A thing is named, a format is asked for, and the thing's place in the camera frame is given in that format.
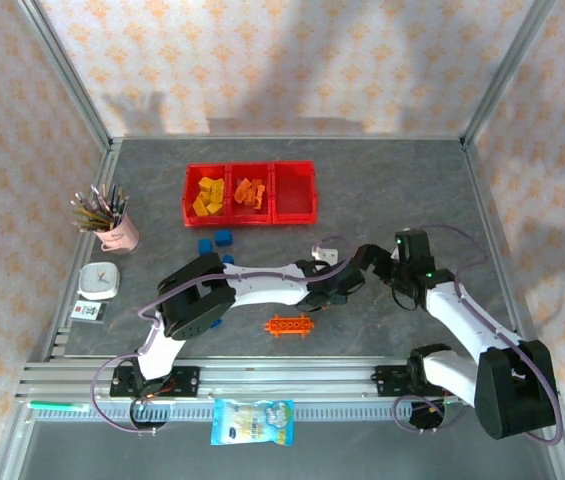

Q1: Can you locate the orange lego chassis piece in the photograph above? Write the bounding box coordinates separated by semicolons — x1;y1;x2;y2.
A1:
263;313;316;340

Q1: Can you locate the red plastic bin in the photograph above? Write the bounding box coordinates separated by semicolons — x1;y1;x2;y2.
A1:
225;162;277;227
183;163;233;229
271;159;319;225

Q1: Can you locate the blue snack bag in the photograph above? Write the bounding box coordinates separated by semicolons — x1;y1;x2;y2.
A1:
210;397;296;448

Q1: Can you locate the pink pencil cup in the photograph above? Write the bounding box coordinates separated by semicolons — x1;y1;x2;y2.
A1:
95;214;141;255

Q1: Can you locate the white square clock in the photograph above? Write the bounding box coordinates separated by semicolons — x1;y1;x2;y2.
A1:
77;261;121;302

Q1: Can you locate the small printed card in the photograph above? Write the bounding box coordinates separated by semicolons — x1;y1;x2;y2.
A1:
70;299;110;326

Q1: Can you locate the bunch of pencils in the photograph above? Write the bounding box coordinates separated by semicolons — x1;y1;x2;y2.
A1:
70;183;131;233

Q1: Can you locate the green stick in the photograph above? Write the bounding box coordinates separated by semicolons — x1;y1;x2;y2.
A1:
29;400;83;411

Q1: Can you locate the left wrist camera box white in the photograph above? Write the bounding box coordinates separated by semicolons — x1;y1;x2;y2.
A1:
310;244;339;264

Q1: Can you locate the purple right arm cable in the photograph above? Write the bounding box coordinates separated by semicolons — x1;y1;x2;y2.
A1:
392;223;563;446

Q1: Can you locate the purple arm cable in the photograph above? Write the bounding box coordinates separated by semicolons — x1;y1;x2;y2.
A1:
90;234;363;437
392;223;563;446

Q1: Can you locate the aluminium side frame rail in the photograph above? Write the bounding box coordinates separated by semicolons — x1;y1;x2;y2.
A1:
41;142;123;361
461;142;533;359

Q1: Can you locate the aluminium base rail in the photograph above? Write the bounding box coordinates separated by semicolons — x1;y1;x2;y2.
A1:
15;357;561;401

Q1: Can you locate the grey slotted cable tray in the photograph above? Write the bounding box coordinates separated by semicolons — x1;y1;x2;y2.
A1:
36;402;463;423

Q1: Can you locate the aluminium back frame rail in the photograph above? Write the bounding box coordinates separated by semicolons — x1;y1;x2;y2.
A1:
109;133;468;143

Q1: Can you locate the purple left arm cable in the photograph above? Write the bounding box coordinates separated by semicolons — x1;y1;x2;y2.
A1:
90;234;363;437

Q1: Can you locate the aluminium frame post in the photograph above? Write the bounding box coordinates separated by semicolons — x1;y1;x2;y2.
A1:
461;0;558;149
16;0;113;151

